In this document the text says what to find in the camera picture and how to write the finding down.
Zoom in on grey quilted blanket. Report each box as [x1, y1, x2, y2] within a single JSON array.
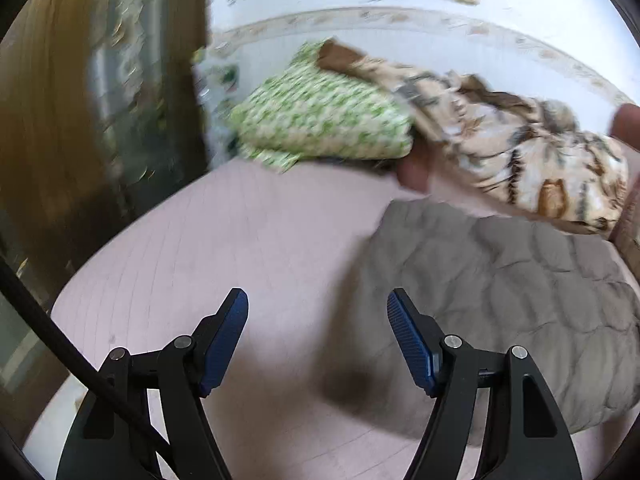
[[345, 200, 640, 436]]

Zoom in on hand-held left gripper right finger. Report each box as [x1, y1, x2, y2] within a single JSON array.
[[386, 287, 584, 480]]

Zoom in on white green printed cloth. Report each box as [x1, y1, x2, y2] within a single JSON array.
[[192, 47, 241, 156]]

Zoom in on brown wooden wardrobe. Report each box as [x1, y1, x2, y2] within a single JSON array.
[[0, 0, 211, 436]]

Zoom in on cream leaf print blanket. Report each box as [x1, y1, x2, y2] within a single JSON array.
[[317, 40, 631, 236]]

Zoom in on maroon bed frame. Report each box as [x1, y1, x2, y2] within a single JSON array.
[[610, 104, 640, 153]]

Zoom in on green patterned pillow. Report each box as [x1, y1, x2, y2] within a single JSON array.
[[229, 42, 416, 173]]

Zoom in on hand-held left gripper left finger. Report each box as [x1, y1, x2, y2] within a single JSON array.
[[56, 287, 250, 480]]

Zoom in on black cable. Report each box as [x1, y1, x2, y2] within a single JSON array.
[[0, 257, 173, 461]]

